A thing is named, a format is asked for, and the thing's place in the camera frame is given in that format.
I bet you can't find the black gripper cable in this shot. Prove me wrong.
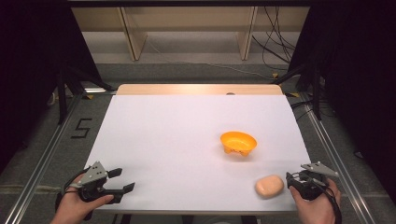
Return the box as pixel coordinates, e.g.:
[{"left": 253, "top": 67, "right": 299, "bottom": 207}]
[
  {"left": 321, "top": 181, "right": 343, "bottom": 224},
  {"left": 63, "top": 167, "right": 92, "bottom": 196}
]

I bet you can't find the black curtain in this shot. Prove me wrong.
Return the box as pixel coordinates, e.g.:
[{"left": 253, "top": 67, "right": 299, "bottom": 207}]
[
  {"left": 288, "top": 0, "right": 396, "bottom": 197},
  {"left": 0, "top": 0, "right": 106, "bottom": 175}
]

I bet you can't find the orange plastic bowl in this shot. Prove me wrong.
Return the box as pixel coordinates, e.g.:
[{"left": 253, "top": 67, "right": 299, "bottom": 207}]
[{"left": 219, "top": 131, "right": 259, "bottom": 158}]

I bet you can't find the person's right hand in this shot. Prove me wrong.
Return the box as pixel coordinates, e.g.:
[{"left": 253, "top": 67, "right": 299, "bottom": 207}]
[{"left": 289, "top": 178, "right": 343, "bottom": 224}]

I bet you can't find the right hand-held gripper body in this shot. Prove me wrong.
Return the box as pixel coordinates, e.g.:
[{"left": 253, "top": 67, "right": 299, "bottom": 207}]
[{"left": 286, "top": 161, "right": 340, "bottom": 202}]

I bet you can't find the light wooden shelf unit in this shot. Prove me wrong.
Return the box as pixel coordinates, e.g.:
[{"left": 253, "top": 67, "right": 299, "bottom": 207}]
[{"left": 71, "top": 6, "right": 311, "bottom": 62}]

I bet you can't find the black metal stand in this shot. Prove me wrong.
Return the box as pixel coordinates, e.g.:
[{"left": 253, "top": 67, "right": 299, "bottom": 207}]
[
  {"left": 273, "top": 46, "right": 324, "bottom": 121},
  {"left": 55, "top": 60, "right": 117, "bottom": 126}
]

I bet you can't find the light wooden table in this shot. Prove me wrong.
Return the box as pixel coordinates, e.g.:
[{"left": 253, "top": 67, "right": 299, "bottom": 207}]
[{"left": 116, "top": 83, "right": 284, "bottom": 96}]

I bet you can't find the tan bread roll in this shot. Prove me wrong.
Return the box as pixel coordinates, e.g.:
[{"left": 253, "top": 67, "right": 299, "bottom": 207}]
[{"left": 254, "top": 174, "right": 285, "bottom": 200}]

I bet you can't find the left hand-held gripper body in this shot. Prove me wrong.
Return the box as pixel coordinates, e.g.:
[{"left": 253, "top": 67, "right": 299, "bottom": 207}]
[{"left": 68, "top": 161, "right": 124, "bottom": 205}]

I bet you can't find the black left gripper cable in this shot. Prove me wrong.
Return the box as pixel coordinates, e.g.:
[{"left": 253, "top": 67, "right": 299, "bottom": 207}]
[{"left": 63, "top": 167, "right": 92, "bottom": 196}]

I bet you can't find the bundle of black cables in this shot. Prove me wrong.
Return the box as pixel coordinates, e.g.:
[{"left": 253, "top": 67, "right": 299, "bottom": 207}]
[{"left": 251, "top": 6, "right": 297, "bottom": 72}]

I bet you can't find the aluminium floor rail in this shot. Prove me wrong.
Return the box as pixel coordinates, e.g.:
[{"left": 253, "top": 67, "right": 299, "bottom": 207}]
[
  {"left": 299, "top": 92, "right": 378, "bottom": 224},
  {"left": 2, "top": 92, "right": 86, "bottom": 224}
]

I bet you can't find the person's left hand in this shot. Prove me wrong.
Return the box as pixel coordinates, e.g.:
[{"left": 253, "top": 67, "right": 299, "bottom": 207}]
[{"left": 50, "top": 174, "right": 115, "bottom": 224}]

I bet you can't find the black floor cable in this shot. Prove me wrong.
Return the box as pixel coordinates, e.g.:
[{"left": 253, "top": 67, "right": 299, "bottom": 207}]
[{"left": 290, "top": 98, "right": 316, "bottom": 121}]

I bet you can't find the white table mat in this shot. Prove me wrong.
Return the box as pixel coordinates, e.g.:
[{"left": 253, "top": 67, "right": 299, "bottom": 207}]
[{"left": 84, "top": 94, "right": 312, "bottom": 216}]

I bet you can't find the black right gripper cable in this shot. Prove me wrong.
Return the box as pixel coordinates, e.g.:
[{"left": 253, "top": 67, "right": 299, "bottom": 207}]
[{"left": 321, "top": 181, "right": 343, "bottom": 224}]

